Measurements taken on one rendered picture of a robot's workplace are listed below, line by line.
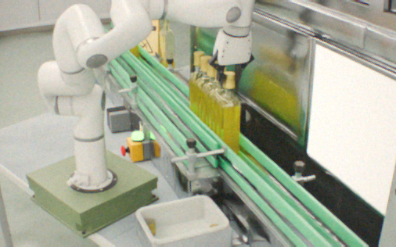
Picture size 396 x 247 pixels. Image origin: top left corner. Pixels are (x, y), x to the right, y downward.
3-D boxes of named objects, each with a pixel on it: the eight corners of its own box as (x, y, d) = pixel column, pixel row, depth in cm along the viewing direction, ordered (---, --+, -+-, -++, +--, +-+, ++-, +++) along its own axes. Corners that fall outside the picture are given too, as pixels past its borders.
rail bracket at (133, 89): (139, 109, 201) (138, 76, 196) (120, 112, 198) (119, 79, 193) (136, 105, 204) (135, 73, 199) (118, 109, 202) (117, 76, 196)
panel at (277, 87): (413, 233, 108) (444, 90, 94) (404, 237, 107) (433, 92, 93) (238, 97, 184) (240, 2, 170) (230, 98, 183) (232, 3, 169)
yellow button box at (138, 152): (150, 160, 190) (149, 141, 187) (131, 163, 187) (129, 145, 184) (145, 152, 196) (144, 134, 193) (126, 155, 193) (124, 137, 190)
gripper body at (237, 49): (246, 19, 147) (241, 52, 154) (214, 22, 143) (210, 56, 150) (259, 31, 142) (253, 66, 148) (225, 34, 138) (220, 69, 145)
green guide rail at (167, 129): (195, 172, 154) (195, 148, 151) (192, 173, 154) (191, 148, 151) (85, 37, 302) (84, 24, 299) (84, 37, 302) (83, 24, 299)
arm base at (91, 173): (87, 199, 148) (82, 152, 142) (57, 185, 154) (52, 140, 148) (120, 177, 160) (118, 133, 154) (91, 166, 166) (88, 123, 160)
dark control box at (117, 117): (130, 130, 213) (129, 112, 210) (111, 134, 210) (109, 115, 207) (125, 123, 220) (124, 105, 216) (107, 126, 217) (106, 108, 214)
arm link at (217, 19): (147, 11, 130) (217, 8, 141) (168, 34, 122) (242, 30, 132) (153, -20, 126) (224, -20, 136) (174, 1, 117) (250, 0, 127)
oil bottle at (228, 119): (239, 160, 162) (241, 96, 153) (223, 164, 160) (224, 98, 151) (231, 152, 167) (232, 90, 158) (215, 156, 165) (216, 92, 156)
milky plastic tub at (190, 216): (231, 249, 141) (232, 223, 137) (154, 269, 133) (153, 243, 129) (207, 217, 155) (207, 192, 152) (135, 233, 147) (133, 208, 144)
